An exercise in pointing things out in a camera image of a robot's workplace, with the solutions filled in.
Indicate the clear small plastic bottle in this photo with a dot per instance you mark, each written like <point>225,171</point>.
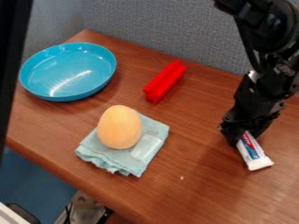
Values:
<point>145,148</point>

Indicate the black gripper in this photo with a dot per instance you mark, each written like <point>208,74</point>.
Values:
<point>259,100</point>

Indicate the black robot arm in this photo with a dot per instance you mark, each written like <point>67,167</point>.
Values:
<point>268,29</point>

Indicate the dark foreground post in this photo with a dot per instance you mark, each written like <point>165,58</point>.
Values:
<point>14,14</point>

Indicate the grey stand under table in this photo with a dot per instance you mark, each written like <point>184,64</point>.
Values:
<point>83,211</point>

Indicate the red plastic block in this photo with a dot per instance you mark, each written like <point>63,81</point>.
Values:
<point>163,81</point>

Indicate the orange egg-shaped sponge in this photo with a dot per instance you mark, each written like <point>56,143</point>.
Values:
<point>119,127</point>

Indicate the white toothpaste tube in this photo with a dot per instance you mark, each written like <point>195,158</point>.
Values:
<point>252,153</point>

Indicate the blue plastic plate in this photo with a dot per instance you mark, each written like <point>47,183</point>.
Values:
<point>68,72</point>

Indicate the light blue folded cloth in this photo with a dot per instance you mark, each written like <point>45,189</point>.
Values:
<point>117,160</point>

